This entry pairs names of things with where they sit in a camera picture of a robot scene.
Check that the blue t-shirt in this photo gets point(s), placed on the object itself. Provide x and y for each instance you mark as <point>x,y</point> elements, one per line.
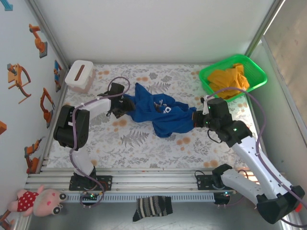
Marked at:
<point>168,117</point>

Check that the green plastic basket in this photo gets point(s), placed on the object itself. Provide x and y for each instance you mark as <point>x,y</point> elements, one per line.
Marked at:
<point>257,74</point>

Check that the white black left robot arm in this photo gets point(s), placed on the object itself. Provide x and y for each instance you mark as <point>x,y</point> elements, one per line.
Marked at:
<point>72,129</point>

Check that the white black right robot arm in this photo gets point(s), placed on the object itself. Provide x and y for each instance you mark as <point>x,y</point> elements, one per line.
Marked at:
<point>249,155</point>

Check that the yellow cloth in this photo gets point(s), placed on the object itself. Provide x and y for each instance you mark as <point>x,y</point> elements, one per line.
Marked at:
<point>227,79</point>

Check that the white tissue box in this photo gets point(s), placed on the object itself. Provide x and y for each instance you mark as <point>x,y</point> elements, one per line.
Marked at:
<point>79,74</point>

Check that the floral table mat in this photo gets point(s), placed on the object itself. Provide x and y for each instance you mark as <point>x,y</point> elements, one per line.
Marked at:
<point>144,153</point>

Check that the small control circuit board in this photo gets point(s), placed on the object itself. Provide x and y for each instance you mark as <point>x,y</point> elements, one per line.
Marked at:
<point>226,193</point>
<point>90,197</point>

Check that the orange robot sticker grey plate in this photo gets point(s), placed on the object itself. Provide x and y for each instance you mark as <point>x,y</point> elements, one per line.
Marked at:
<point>39,44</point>

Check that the black striped sock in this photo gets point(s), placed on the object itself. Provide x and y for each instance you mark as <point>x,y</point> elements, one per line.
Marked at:
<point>151,208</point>

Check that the pink pig plush toy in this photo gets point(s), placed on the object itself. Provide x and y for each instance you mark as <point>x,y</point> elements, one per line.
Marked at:
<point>45,201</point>

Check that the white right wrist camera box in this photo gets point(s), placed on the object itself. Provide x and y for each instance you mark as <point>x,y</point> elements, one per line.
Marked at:
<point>205,105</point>

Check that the blue orange machine wall sticker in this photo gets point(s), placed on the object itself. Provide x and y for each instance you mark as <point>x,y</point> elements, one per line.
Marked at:
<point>57,74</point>

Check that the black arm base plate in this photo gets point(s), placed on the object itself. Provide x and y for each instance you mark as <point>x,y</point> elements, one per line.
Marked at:
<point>204,183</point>
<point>105,183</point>

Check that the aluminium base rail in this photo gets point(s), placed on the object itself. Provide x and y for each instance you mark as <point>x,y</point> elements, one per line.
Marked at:
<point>153,182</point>

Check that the aluminium frame post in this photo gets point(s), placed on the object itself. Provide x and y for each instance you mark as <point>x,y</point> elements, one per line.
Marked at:
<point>260,36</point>
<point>49,36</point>

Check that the orange claw gripper wall sticker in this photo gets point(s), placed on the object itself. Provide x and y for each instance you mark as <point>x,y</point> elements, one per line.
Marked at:
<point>16,76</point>

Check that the orange block wall sticker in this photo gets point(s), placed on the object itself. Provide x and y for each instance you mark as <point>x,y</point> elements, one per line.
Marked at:
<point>2,128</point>

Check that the blue beam wall sticker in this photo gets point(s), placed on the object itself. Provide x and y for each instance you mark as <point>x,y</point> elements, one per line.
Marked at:
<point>8,6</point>

